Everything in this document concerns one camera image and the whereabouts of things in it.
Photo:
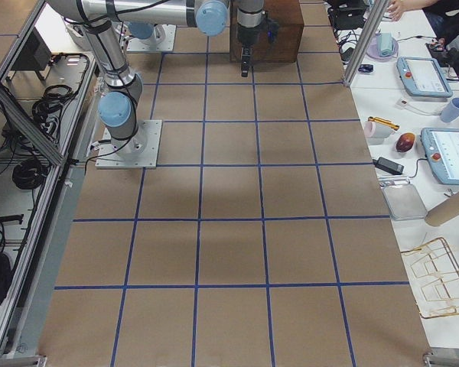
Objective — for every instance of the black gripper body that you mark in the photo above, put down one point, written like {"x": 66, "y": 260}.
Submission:
{"x": 246, "y": 37}

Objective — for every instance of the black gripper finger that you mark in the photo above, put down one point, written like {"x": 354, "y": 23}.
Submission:
{"x": 245, "y": 63}

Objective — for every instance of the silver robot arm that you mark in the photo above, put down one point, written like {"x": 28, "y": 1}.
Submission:
{"x": 118, "y": 108}
{"x": 147, "y": 32}

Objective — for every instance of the dark wooden drawer cabinet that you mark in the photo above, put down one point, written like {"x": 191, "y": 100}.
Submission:
{"x": 280, "y": 36}

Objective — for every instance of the person hand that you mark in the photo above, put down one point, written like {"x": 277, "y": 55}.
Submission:
{"x": 397, "y": 8}

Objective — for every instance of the purple plate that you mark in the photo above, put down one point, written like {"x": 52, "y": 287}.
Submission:
{"x": 372, "y": 50}

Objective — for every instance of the teal cup on plate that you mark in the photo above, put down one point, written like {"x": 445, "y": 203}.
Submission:
{"x": 384, "y": 45}

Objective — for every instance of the teach pendant far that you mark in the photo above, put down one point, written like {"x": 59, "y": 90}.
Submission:
{"x": 423, "y": 77}

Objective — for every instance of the teach pendant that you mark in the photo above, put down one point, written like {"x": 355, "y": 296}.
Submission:
{"x": 423, "y": 77}
{"x": 441, "y": 147}

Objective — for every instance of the red apple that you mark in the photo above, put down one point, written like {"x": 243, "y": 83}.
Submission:
{"x": 405, "y": 142}

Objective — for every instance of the black power adapter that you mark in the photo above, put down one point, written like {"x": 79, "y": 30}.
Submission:
{"x": 388, "y": 166}

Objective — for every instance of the light blue plastic cup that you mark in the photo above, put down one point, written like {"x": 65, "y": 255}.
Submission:
{"x": 451, "y": 111}

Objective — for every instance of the teach pendant near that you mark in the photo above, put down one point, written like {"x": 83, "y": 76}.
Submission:
{"x": 441, "y": 147}

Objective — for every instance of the cardboard tube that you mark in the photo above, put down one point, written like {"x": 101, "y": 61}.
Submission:
{"x": 444, "y": 211}

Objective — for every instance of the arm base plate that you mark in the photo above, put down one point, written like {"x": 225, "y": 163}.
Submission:
{"x": 134, "y": 45}
{"x": 141, "y": 151}

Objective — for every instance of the aluminium frame post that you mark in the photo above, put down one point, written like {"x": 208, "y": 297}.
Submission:
{"x": 370, "y": 27}

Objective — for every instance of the pink mug with handle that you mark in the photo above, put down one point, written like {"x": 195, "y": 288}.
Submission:
{"x": 377, "y": 127}

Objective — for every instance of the gold wire rack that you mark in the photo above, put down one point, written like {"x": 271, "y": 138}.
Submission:
{"x": 433, "y": 273}

